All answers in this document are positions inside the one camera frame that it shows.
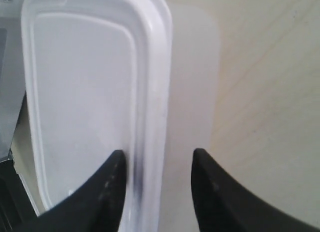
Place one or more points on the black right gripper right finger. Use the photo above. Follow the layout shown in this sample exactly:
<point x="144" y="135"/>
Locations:
<point x="223" y="204"/>

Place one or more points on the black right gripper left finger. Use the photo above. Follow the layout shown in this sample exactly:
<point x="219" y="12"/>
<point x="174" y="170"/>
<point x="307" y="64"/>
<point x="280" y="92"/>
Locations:
<point x="96" y="206"/>

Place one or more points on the white microwave door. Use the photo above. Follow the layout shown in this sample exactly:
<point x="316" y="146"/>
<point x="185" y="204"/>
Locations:
<point x="16" y="206"/>

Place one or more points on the white lidded plastic container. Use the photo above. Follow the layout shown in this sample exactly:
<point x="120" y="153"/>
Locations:
<point x="133" y="75"/>

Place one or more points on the white Midea microwave oven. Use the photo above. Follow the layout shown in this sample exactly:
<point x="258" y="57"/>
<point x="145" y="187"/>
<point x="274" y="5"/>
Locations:
<point x="12" y="81"/>

